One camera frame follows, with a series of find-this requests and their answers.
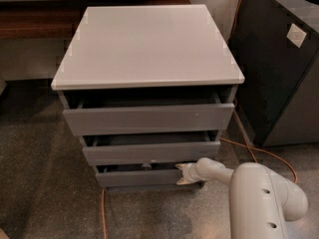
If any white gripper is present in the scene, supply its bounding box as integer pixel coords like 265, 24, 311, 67
175, 163, 200, 185

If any grey bottom drawer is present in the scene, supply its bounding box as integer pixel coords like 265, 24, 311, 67
96, 163, 181, 187

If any grey drawer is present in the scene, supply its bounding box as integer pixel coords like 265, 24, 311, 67
83, 131, 220, 165
63, 102, 234, 135
96, 163, 181, 187

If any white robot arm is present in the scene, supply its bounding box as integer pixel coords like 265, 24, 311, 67
176, 157, 308, 239

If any grey middle drawer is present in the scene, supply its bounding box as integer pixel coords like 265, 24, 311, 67
83, 131, 220, 165

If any grey drawer cabinet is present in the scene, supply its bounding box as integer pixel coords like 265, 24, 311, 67
51, 5, 244, 190

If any grey top drawer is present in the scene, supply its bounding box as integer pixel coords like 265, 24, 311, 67
63, 102, 234, 135

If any clear plastic water bottle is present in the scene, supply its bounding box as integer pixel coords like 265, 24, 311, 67
142, 163, 153, 169

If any black bin cabinet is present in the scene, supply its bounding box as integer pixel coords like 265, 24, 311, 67
229, 0, 319, 146

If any white label sticker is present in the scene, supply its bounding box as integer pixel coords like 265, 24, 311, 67
286, 23, 307, 48

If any dark wooden bench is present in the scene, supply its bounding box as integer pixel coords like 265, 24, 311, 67
0, 0, 190, 40

